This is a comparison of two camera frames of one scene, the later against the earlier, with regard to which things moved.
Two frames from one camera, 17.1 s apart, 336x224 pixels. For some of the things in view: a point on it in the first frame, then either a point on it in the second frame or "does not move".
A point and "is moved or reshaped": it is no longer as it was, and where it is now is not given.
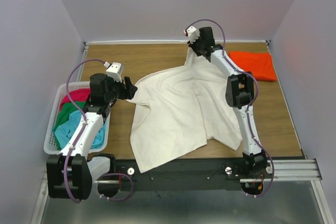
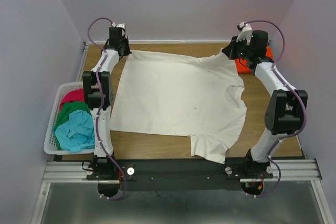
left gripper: [128, 93] -> [126, 52]
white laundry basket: [49, 145] does not move
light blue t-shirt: [63, 132] does not move
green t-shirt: [65, 111] does not move
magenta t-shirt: [80, 95] does not move
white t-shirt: [186, 106] is moved or reshaped
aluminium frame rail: [301, 169] does not move
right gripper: [191, 45] -> [229, 50]
